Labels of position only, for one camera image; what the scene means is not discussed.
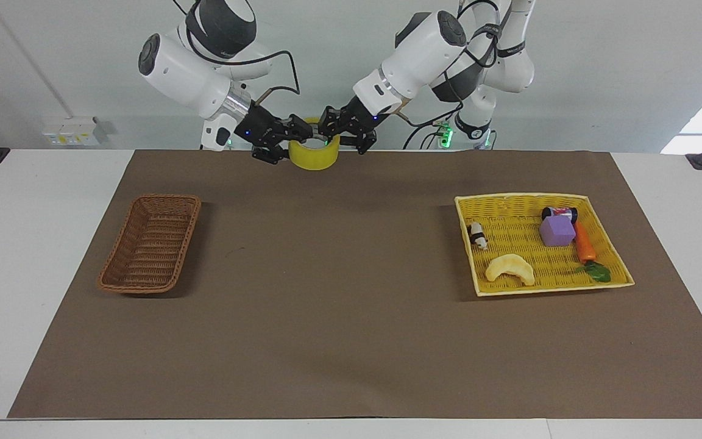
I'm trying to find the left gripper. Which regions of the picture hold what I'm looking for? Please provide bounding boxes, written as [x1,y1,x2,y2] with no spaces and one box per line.
[317,96,386,155]

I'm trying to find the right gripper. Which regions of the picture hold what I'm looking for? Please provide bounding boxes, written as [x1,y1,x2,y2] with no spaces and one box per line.
[234,102,316,166]

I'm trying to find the yellow tape roll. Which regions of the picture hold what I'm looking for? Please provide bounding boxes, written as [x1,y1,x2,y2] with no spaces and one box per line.
[288,117,341,171]

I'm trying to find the brown wicker basket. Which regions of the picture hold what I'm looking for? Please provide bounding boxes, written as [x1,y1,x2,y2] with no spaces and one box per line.
[96,194,202,296]

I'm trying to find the yellow woven basket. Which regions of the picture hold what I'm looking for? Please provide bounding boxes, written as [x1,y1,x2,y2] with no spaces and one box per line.
[454,193,636,298]

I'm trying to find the black and white toy figure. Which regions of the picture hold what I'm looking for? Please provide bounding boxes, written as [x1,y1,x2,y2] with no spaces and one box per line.
[467,222,490,251]

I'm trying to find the pale yellow toy banana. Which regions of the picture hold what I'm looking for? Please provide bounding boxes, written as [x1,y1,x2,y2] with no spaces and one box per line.
[485,254,536,287]

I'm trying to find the small drink can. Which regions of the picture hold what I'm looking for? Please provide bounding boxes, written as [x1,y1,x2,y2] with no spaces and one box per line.
[541,206,579,224]

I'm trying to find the purple cube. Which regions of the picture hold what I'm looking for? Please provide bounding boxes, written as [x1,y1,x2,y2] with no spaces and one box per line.
[539,216,577,248]

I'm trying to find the orange toy carrot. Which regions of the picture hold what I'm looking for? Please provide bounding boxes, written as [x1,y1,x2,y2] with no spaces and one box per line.
[573,221,612,284]

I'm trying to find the black cable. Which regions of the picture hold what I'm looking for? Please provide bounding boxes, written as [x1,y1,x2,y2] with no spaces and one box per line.
[388,109,453,151]
[171,0,301,108]

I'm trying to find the white wall socket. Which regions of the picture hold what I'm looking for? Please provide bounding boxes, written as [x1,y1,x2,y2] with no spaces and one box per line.
[41,116,109,148]

